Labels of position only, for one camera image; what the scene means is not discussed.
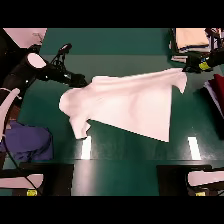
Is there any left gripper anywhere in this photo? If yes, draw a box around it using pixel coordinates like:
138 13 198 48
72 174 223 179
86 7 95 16
63 73 89 89

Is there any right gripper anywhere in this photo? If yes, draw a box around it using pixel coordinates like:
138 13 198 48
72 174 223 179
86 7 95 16
182 52 213 74

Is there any white T-shirt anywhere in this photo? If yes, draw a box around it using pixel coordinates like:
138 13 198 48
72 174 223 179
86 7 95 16
58 67 188 143

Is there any beige garment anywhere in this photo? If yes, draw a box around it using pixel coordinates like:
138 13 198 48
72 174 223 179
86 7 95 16
174 27 212 52

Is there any red garment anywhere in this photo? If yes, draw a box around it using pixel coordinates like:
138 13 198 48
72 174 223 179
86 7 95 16
207 73 224 118

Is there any black garment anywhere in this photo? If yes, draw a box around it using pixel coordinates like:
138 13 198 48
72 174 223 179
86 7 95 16
199 87 224 140

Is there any purple garment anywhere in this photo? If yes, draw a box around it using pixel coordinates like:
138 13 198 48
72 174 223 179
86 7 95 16
0 120 55 162

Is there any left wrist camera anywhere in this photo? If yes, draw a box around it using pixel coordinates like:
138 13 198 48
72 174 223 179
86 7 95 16
49 42 74 72

